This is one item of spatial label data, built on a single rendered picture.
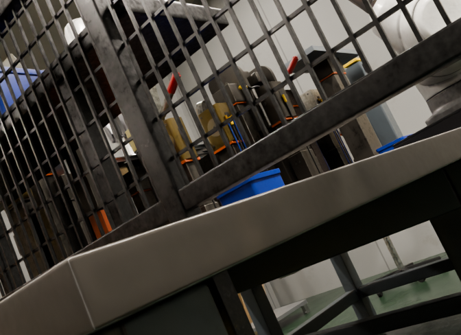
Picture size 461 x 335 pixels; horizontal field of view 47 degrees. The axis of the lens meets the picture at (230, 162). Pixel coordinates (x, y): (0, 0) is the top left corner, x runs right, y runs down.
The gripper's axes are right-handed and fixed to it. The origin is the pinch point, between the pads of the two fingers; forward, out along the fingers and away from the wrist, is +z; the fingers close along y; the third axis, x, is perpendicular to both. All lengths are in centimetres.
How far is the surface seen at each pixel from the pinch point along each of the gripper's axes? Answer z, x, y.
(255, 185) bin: 28, 21, -49
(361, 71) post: -5, -92, -36
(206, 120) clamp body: 1.0, -14.7, -17.6
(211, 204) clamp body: 24.6, -0.1, -19.4
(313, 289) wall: 99, -353, 200
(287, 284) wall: 87, -355, 227
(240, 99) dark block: -1.4, -24.2, -25.0
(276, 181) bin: 29, 14, -49
